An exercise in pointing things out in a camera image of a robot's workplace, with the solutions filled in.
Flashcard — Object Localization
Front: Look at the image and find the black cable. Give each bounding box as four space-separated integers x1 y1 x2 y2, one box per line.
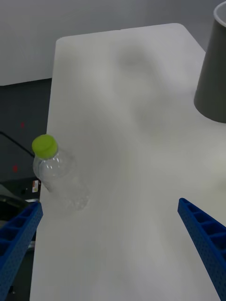
0 131 36 158

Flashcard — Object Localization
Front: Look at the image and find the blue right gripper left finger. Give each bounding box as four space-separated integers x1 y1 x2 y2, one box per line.
0 201 44 301

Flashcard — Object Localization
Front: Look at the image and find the grey waste bin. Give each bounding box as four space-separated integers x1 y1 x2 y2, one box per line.
193 1 226 124

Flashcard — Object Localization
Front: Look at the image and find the clear bottle with green cap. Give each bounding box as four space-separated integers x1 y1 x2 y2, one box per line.
32 134 90 211

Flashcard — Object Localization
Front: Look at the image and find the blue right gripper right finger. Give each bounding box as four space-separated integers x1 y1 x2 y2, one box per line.
178 198 226 301

